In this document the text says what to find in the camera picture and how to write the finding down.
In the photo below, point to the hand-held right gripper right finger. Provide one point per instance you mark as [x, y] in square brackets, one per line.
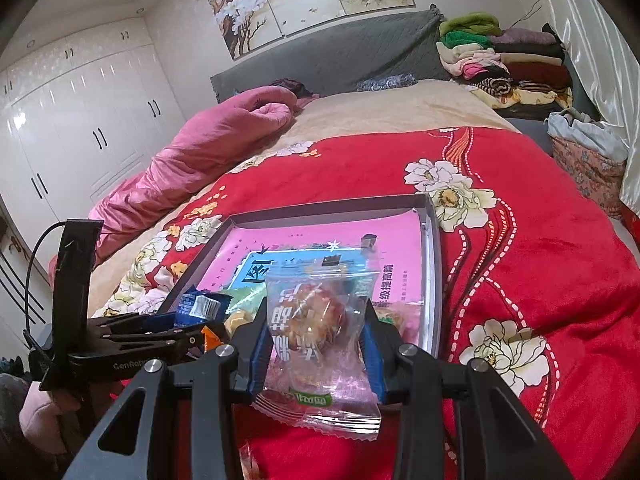
[372, 357]

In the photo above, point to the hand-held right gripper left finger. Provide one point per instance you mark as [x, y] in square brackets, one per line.
[259, 342]

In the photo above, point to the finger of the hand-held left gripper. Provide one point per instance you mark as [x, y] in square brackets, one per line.
[160, 341]
[120, 322]

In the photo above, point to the small blue snack packet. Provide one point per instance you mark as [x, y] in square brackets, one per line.
[160, 321]

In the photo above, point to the orange snack packet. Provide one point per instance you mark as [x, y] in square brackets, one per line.
[212, 340]

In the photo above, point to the grey shallow box tray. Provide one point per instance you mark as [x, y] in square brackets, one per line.
[434, 285]

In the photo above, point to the person's left forearm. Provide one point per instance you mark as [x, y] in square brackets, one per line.
[40, 410]

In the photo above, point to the yellow wrapped candy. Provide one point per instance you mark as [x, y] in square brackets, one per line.
[240, 321]

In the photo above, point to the green snack packet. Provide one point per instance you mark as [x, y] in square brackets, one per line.
[242, 297]

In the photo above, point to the blue snack packet white label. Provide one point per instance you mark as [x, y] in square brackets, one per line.
[200, 307]

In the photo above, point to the pink book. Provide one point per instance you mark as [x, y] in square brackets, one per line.
[300, 240]

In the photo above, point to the white wardrobe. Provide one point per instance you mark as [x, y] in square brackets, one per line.
[100, 110]

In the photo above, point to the red floral blanket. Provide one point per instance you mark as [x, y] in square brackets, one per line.
[525, 260]

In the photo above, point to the pink quilt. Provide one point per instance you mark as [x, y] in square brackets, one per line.
[200, 145]

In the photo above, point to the beige bed sheet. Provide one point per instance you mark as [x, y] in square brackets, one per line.
[400, 105]

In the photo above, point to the dark maroon cloth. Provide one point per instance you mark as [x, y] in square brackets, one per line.
[290, 87]

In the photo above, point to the blue grey patterned cloth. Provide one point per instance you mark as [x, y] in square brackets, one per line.
[387, 81]

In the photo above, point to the pink floral cloth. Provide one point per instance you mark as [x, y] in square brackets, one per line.
[595, 175]

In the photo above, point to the grey padded headboard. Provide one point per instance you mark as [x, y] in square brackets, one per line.
[350, 55]

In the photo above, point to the light blue cloth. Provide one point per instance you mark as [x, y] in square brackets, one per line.
[585, 135]

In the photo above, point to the stack of folded clothes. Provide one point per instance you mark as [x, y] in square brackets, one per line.
[525, 60]

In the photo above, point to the white satin curtain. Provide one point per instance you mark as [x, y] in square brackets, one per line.
[600, 60]

